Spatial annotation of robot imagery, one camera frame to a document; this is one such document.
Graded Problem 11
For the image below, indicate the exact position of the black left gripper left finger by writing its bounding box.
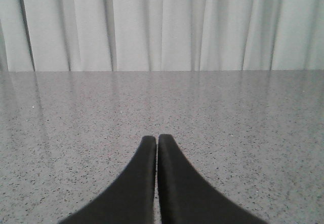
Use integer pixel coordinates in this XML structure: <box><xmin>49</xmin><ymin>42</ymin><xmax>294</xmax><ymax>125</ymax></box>
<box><xmin>61</xmin><ymin>136</ymin><xmax>156</xmax><ymax>223</ymax></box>

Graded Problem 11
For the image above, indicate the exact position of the white pleated curtain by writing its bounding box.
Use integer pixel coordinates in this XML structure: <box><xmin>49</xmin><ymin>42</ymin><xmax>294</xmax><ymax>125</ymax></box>
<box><xmin>1</xmin><ymin>0</ymin><xmax>323</xmax><ymax>71</ymax></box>

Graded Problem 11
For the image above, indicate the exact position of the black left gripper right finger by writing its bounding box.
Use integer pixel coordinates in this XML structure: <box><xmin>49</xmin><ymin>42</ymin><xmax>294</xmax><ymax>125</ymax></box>
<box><xmin>157</xmin><ymin>134</ymin><xmax>265</xmax><ymax>223</ymax></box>

